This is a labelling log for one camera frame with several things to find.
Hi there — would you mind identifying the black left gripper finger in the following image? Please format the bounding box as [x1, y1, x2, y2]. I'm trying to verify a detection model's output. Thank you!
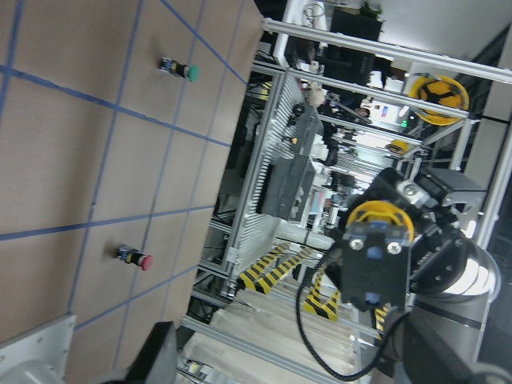
[126, 322, 178, 384]

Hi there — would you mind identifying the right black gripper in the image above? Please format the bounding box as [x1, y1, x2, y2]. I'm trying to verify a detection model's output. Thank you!
[347, 167, 511, 384]

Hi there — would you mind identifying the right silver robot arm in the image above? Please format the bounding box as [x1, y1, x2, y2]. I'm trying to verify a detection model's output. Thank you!
[337, 168, 511, 383]

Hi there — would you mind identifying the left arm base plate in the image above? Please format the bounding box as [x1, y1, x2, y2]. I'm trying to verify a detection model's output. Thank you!
[1, 314, 76, 383]

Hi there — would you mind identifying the red push button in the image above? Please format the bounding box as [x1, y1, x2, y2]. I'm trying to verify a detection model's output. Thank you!
[116, 245, 154, 271]

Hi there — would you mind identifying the yellow push button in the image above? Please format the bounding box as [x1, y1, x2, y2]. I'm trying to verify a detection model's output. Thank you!
[325, 200, 414, 311]

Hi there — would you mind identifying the green push button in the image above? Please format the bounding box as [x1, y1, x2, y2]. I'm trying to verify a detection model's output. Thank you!
[159, 58, 199, 82]

